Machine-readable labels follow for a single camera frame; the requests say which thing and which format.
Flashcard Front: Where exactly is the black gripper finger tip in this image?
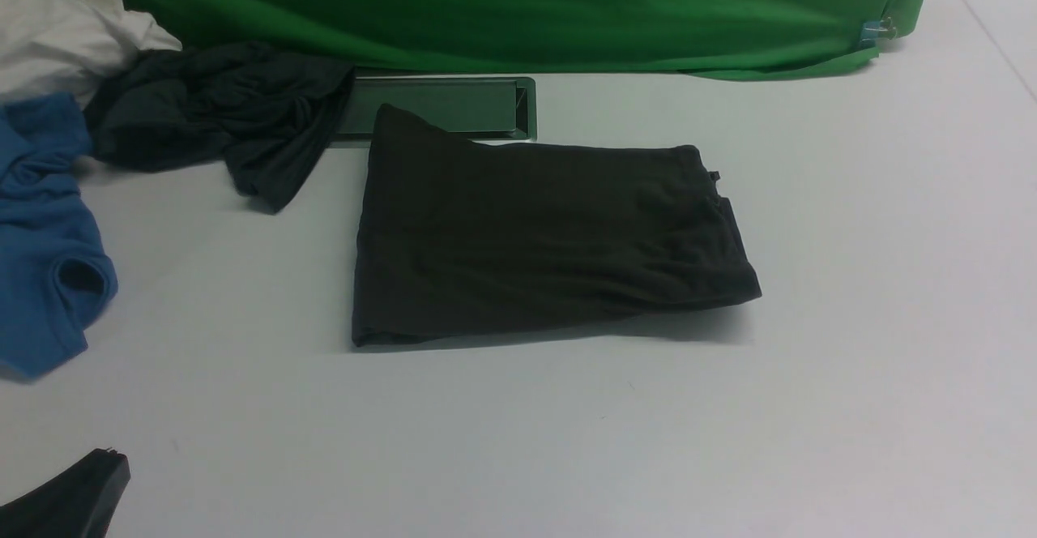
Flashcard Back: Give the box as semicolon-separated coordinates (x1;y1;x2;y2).
1;448;132;537

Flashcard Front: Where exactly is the dark gray long-sleeved shirt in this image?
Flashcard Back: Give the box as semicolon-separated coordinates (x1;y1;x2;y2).
351;104;762;347

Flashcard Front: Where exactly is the blue crumpled garment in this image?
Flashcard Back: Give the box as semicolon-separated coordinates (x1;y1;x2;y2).
1;92;118;383

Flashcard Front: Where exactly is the dark teal crumpled garment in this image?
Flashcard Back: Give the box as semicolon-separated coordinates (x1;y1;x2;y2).
84;43;356;213

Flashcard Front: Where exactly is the white crumpled garment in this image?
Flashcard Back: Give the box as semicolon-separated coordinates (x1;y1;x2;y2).
1;0;183;109

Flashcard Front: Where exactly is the green backdrop cloth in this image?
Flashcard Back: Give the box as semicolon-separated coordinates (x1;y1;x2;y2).
127;0;924;81

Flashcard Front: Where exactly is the blue binder clip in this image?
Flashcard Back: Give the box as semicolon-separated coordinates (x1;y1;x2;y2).
858;16;898;49

